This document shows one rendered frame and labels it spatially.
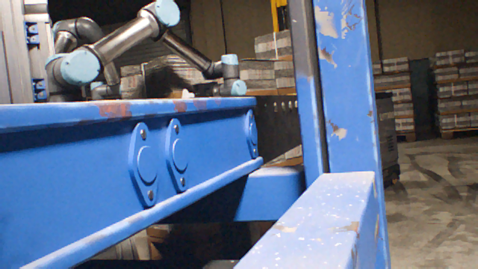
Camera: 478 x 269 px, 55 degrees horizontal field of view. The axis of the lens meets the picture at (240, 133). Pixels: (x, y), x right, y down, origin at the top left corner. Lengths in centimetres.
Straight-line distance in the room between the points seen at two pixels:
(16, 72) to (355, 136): 167
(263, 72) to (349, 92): 236
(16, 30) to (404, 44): 783
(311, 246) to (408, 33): 894
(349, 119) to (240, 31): 922
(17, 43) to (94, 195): 177
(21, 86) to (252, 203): 156
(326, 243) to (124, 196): 14
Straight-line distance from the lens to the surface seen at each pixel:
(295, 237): 29
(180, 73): 233
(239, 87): 204
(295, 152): 306
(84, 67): 169
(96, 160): 31
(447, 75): 746
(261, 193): 56
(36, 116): 26
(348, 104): 51
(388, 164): 405
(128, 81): 250
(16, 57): 203
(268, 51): 337
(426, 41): 918
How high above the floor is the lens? 78
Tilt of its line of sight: 3 degrees down
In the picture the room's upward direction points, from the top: 6 degrees counter-clockwise
